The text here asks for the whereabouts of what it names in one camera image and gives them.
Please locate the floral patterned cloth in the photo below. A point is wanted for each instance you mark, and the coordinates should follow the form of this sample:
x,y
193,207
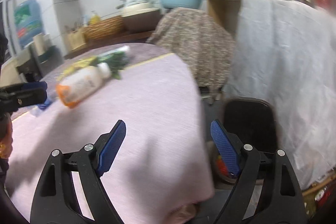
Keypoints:
x,y
206,47

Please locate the black trash bin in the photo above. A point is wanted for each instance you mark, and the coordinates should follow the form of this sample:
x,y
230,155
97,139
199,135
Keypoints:
x,y
254,122

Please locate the clear crushed water bottle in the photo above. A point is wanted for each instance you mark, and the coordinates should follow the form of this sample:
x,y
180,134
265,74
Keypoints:
x,y
39,109

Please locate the wooden counter shelf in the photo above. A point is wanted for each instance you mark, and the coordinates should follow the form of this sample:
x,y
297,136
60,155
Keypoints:
x,y
121,38

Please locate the yellow soap bottle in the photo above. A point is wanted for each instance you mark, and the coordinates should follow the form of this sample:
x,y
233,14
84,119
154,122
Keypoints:
x,y
95,18

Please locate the pink lilac tablecloth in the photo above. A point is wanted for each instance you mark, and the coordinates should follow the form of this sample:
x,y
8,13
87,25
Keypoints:
x,y
132,152

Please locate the wooden cabinet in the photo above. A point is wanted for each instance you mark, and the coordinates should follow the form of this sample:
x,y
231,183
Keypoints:
x,y
225,13

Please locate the brown white ceramic pot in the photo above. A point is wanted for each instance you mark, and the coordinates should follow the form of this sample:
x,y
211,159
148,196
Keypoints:
x,y
141,17

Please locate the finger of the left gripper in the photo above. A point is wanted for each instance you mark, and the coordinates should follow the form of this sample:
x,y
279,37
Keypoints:
x,y
20,95

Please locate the black water dispenser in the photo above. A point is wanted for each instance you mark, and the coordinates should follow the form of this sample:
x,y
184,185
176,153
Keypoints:
x,y
33,67

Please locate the orange foam fruit net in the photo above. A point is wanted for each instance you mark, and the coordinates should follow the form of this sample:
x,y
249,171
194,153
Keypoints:
x,y
222,169

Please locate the white orange drink bottle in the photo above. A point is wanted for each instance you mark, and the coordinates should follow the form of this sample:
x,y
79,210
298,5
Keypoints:
x,y
82,83

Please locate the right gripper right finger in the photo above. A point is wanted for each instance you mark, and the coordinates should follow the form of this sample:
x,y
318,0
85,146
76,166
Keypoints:
x,y
281,199

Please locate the woven wicker basket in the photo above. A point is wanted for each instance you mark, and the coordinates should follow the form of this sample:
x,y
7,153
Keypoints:
x,y
104,29

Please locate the gloved left hand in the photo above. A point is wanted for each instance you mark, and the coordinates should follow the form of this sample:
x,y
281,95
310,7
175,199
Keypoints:
x,y
7,140

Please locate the beige chopstick holder box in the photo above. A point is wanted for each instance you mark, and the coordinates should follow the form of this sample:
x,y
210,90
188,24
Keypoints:
x,y
76,39

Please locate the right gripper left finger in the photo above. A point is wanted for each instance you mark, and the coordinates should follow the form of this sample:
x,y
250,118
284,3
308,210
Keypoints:
x,y
55,200

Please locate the yellow snack wrapper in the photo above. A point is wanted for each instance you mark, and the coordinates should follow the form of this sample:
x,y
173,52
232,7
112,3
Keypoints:
x,y
80,64

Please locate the blue water dispenser jug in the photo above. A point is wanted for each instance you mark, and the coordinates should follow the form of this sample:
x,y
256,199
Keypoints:
x,y
28,22

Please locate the white crinkled cover sheet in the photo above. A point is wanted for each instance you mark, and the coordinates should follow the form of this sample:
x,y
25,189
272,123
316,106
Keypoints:
x,y
285,55

